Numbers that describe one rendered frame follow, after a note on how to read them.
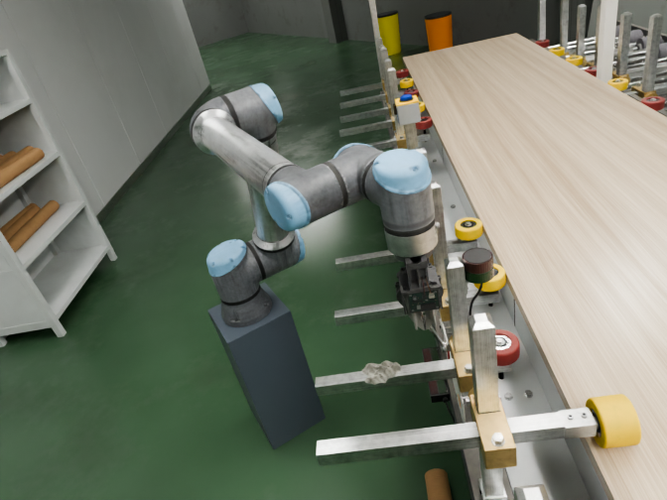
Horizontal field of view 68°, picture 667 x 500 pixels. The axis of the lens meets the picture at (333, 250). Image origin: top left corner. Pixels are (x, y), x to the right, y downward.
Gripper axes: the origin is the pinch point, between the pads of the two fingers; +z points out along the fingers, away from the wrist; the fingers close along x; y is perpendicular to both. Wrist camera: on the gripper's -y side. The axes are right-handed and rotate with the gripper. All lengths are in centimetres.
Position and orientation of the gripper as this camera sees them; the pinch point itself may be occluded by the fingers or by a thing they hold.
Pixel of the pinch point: (424, 321)
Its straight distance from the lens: 104.4
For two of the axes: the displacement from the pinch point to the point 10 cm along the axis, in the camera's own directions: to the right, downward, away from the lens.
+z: 2.1, 8.3, 5.2
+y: -0.2, 5.3, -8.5
